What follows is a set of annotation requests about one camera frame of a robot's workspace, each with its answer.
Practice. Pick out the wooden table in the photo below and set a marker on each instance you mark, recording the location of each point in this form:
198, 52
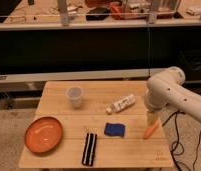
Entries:
129, 151

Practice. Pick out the blue sponge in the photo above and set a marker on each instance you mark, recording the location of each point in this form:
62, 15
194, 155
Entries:
114, 129

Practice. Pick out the white plastic bottle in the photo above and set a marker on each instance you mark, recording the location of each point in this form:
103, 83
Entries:
121, 104

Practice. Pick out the black white striped cloth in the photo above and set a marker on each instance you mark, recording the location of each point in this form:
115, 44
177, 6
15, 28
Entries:
89, 149

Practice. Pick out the clear plastic cup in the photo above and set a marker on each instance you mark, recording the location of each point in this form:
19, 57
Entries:
75, 96

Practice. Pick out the orange plate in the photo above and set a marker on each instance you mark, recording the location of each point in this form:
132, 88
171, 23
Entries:
43, 135

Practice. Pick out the black object on shelf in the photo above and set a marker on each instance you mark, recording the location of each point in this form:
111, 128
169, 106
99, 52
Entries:
99, 13

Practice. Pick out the orange carrot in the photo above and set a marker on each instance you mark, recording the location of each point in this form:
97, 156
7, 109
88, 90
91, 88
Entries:
150, 130

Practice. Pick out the tan gripper tip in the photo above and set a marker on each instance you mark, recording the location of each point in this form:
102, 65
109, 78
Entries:
152, 117

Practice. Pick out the orange object on shelf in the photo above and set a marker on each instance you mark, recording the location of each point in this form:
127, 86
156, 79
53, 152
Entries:
116, 12

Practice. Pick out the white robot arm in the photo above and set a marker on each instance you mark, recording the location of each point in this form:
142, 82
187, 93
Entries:
166, 87

